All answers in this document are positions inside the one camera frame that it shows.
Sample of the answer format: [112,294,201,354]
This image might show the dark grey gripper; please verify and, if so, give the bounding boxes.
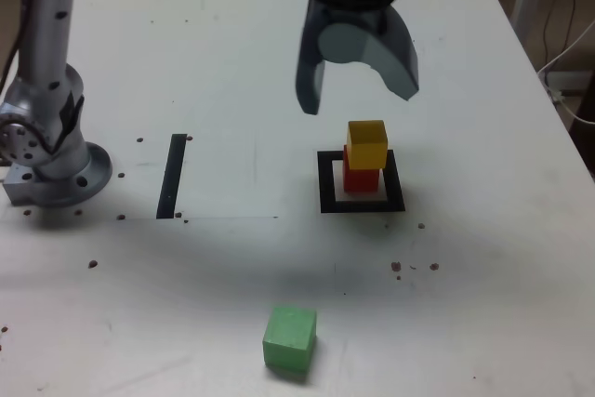
[294,0,421,116]

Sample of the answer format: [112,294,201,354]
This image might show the yellow cube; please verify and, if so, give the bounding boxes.
[345,119,390,171]

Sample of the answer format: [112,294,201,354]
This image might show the red cube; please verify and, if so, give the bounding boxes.
[342,145,381,194]

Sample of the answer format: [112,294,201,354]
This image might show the green cube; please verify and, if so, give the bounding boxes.
[262,306,318,374]

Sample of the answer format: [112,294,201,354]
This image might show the black tape square outline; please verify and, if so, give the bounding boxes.
[316,149,406,215]

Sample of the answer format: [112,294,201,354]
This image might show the black tape strip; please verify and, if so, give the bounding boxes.
[155,133,188,220]

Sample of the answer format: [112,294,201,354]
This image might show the white cable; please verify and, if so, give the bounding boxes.
[537,19,595,125]

